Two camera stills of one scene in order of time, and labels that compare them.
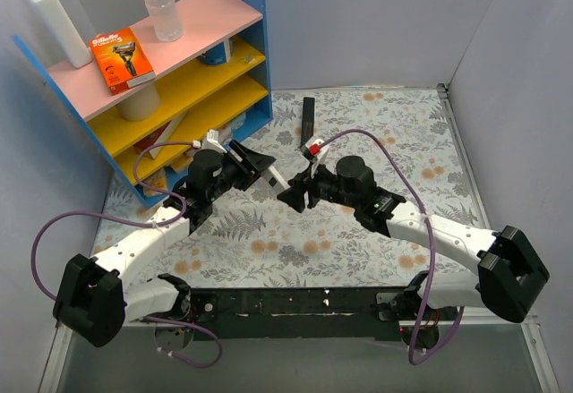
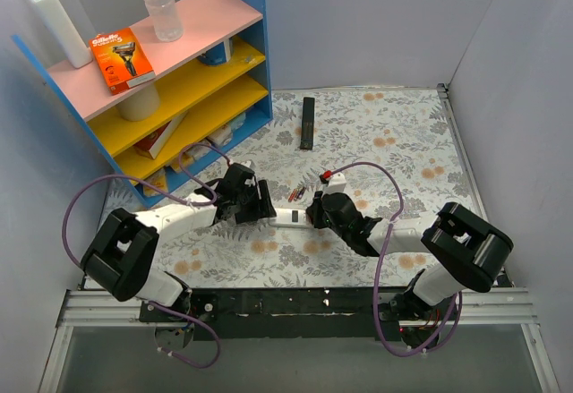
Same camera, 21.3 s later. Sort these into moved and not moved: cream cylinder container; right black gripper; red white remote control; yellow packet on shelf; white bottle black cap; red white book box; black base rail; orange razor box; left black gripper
Moved: left black gripper; right black gripper; red white remote control
Not moved: white bottle black cap; cream cylinder container; black base rail; yellow packet on shelf; red white book box; orange razor box
